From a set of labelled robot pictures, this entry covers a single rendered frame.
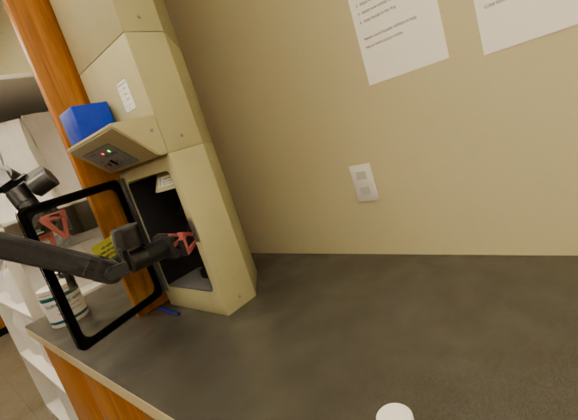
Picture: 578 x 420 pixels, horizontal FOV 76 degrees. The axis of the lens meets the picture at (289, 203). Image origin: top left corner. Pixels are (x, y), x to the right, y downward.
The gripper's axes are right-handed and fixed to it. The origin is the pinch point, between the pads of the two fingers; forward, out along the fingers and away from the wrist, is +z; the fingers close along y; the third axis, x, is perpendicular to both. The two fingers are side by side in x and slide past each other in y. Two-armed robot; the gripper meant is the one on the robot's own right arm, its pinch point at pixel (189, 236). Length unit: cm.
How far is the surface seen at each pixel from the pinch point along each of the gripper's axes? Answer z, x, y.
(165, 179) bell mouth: -3.4, -18.4, -3.1
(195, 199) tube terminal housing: -3.3, -11.4, -14.4
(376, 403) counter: -18, 23, -67
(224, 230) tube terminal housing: 2.3, -0.4, -14.4
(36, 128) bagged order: 9, -60, 126
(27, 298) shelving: -27, 16, 102
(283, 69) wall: 36, -41, -23
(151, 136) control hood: -9.4, -29.6, -14.3
